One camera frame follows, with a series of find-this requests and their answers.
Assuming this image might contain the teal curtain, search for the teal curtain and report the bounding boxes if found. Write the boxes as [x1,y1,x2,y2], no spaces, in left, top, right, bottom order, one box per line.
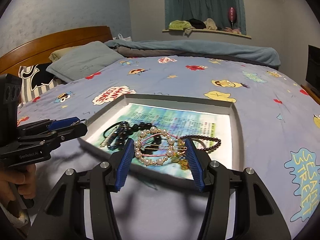
[164,0,247,35]

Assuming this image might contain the grey shallow tray box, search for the grey shallow tray box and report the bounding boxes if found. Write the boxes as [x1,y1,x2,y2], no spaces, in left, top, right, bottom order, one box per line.
[79,94,244,189]

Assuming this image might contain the beige cloth on sill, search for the beige cloth on sill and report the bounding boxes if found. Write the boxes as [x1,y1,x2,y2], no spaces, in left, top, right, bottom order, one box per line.
[204,18,217,30]

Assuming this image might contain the black white striped pillow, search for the black white striped pillow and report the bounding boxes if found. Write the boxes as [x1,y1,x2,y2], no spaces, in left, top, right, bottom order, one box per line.
[18,63,65,105]

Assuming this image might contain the wooden headboard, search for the wooden headboard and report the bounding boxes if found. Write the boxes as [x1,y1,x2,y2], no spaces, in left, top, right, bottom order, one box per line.
[1,25,112,76]

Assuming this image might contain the left hand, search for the left hand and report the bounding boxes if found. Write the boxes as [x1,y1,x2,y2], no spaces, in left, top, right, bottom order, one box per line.
[1,164,36,207]

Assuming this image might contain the printed paper sheet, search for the printed paper sheet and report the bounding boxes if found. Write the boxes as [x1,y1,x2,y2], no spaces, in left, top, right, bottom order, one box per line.
[84,103,233,180]

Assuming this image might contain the window sill shelf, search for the window sill shelf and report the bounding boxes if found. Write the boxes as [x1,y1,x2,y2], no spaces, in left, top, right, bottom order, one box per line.
[162,29,252,40]

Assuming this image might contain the black monitor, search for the black monitor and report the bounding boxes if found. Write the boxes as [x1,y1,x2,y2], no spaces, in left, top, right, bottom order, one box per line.
[305,45,320,91]

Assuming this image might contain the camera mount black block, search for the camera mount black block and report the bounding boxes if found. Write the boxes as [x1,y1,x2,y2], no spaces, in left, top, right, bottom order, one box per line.
[0,74,22,147]

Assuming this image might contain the left forearm grey sleeve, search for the left forearm grey sleeve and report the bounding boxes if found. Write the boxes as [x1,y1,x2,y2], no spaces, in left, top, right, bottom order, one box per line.
[1,200,30,239]

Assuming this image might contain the red bead gold jewelry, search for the red bead gold jewelry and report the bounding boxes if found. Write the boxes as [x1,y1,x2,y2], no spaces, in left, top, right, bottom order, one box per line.
[171,139,189,171]

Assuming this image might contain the yellow pillow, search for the yellow pillow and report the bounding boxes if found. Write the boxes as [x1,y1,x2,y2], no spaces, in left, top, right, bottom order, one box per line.
[49,46,78,62]

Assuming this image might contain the dark purple small-bead bracelet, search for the dark purple small-bead bracelet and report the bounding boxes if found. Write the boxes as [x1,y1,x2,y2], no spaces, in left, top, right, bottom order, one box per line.
[178,134,222,155]

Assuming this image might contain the blue cartoon bed sheet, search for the blue cartoon bed sheet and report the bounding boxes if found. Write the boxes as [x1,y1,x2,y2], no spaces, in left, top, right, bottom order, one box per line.
[18,56,319,239]

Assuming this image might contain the blue folded blanket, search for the blue folded blanket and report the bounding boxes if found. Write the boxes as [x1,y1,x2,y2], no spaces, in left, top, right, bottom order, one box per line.
[105,40,281,69]

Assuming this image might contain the black cloth on sill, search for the black cloth on sill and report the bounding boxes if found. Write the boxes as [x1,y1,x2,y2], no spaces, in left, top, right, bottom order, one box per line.
[188,18,206,29]

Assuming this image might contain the green cloth on sill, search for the green cloth on sill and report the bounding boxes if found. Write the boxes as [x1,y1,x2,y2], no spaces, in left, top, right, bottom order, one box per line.
[168,20,194,31]

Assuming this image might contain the grey-green pillow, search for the grey-green pillow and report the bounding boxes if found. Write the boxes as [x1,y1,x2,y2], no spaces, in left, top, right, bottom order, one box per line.
[46,41,124,83]

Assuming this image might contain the black cord bracelet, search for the black cord bracelet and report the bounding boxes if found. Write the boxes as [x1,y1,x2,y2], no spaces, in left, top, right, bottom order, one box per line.
[102,121,131,140]

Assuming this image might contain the pink balloon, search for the pink balloon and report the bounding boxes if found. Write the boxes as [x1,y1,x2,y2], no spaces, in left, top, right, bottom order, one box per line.
[228,7,237,29]

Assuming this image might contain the white pearl bracelet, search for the white pearl bracelet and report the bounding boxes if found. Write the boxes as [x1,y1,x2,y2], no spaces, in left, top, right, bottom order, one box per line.
[133,126,176,167]

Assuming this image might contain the dark large bead bracelet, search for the dark large bead bracelet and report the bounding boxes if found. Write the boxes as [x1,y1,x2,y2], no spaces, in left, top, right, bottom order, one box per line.
[107,121,163,151]

